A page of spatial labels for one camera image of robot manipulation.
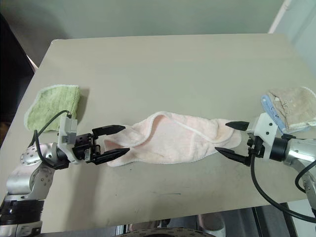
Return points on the dark furniture piece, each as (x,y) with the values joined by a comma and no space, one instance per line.
(12,61)

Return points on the blue cloth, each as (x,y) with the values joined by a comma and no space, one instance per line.
(269,105)

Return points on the white vertical post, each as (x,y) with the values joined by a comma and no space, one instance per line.
(277,17)

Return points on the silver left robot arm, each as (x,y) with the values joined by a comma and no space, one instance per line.
(32,177)

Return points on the grey rounded shape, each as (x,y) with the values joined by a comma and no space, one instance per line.
(212,225)

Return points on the folded beige towel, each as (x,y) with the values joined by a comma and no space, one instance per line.
(293,103)

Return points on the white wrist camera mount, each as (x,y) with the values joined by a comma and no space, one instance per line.
(71,126)
(264,123)

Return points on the pale pink towel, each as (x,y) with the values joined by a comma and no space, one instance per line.
(168,138)

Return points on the folded green towel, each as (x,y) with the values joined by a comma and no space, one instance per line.
(54,101)

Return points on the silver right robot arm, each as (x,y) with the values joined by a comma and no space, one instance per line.
(298,150)

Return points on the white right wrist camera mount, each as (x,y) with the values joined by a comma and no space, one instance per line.
(264,123)

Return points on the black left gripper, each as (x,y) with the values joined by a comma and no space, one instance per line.
(82,144)

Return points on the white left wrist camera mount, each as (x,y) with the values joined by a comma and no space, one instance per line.
(71,126)

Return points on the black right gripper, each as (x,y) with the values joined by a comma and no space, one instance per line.
(255,146)

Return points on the grey metal table leg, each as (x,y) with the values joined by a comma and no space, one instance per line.
(297,222)

